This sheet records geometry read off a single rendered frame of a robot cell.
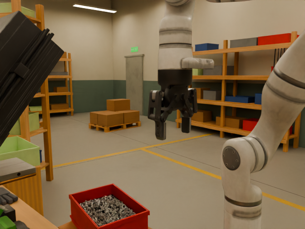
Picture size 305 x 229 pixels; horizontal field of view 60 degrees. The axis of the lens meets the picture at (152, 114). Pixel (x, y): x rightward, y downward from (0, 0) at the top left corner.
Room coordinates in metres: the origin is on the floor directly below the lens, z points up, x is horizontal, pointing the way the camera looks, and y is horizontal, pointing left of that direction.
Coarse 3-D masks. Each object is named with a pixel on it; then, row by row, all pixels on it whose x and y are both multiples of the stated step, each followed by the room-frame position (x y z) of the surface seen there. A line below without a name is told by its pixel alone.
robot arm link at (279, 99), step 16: (272, 80) 0.54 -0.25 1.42; (272, 96) 0.54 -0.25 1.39; (288, 96) 0.52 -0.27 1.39; (304, 96) 0.51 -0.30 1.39; (272, 112) 0.56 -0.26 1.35; (288, 112) 0.54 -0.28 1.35; (256, 128) 0.65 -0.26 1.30; (272, 128) 0.59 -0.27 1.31; (288, 128) 0.58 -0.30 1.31; (272, 144) 0.61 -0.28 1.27
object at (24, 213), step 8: (16, 208) 1.00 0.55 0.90; (24, 208) 1.00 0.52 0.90; (32, 208) 1.00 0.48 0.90; (16, 216) 0.93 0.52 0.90; (24, 216) 0.93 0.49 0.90; (32, 216) 0.93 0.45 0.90; (40, 216) 0.93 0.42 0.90; (32, 224) 0.88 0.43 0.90; (40, 224) 0.88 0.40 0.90; (48, 224) 0.88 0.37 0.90
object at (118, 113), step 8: (112, 104) 7.31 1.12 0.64; (120, 104) 7.39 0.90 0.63; (128, 104) 7.59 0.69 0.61; (96, 112) 7.05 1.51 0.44; (104, 112) 7.05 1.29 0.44; (112, 112) 7.05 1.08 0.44; (120, 112) 7.09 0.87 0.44; (128, 112) 7.09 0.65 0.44; (136, 112) 7.29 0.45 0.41; (96, 120) 6.86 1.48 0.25; (104, 120) 6.61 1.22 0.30; (112, 120) 6.68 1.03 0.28; (120, 120) 6.89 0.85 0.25; (128, 120) 7.09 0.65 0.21; (136, 120) 7.29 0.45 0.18; (96, 128) 6.83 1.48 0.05; (104, 128) 6.57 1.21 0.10; (120, 128) 6.98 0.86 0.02; (128, 128) 7.06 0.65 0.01
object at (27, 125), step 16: (16, 0) 3.01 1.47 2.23; (0, 16) 3.00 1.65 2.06; (32, 16) 3.45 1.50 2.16; (48, 96) 3.49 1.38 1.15; (32, 112) 3.47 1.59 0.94; (48, 112) 3.47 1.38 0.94; (16, 128) 3.07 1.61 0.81; (32, 128) 3.31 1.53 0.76; (48, 128) 3.45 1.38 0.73; (48, 144) 3.43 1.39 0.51; (48, 160) 3.43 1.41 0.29; (48, 176) 3.44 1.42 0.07
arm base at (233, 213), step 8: (224, 200) 0.65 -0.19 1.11; (224, 208) 0.64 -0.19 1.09; (232, 208) 0.61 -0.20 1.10; (240, 208) 0.60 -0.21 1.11; (248, 208) 0.60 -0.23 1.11; (256, 208) 0.60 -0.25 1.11; (224, 216) 0.64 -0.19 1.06; (232, 216) 0.61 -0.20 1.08; (240, 216) 0.60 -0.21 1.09; (248, 216) 0.60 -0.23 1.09; (256, 216) 0.60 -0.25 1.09; (224, 224) 0.64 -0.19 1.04; (232, 224) 0.61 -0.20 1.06; (240, 224) 0.60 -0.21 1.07; (248, 224) 0.60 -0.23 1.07; (256, 224) 0.60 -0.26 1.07
